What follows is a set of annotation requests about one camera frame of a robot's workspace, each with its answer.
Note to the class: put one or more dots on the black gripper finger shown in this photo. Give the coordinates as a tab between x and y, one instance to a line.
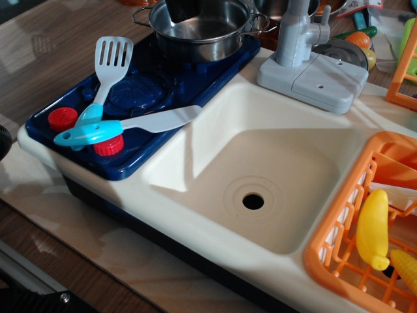
181	10

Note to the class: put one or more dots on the stainless steel pot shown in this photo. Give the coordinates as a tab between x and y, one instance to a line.
217	33

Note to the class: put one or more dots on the red stove knob right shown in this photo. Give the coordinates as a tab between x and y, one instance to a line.
109	147

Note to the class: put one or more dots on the red stove knob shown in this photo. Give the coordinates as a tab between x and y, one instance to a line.
62	119
109	147

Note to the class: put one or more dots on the red stove knob left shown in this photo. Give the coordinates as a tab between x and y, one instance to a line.
62	119

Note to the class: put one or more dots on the cream toy sink unit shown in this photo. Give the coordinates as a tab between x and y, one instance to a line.
247	184

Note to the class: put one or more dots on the grey slotted toy spatula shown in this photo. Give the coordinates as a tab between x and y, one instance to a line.
111	62

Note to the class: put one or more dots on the grey toy faucet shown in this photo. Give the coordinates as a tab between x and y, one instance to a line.
296	71

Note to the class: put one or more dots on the green toy vegetable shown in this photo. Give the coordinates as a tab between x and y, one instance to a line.
369	31

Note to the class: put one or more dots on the yellow toy fruit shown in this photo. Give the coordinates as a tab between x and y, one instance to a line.
371	58

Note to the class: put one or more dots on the orange plastic crate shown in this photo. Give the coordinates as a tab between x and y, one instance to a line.
406	69

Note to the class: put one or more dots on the orange dish rack basket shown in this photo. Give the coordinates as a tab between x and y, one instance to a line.
331	258

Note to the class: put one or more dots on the yellow toy banana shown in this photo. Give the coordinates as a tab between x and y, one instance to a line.
372	230

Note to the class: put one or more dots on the white toy plate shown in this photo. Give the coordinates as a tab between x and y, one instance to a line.
398	197

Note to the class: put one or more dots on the yellow toy corn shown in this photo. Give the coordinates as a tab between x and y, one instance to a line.
405	265

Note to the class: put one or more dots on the grey toy knife blue handle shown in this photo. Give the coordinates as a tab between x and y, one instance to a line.
98	132

